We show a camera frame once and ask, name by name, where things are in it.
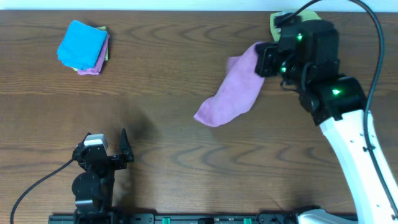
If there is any large purple cloth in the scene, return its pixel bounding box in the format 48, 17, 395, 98
193, 43, 265, 128

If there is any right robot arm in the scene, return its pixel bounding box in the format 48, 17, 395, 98
255, 42, 397, 223

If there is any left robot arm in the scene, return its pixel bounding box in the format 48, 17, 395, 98
72, 129, 134, 215

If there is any loose green cloth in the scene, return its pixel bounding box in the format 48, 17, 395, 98
269, 9, 321, 42

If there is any folded purple cloth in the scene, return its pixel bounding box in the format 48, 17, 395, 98
94, 35, 109, 68

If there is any folded blue cloth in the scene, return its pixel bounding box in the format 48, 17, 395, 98
57, 20, 108, 70

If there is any folded green cloth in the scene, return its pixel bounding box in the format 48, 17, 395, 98
73, 40, 109, 75

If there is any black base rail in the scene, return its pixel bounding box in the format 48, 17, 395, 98
47, 213, 298, 224

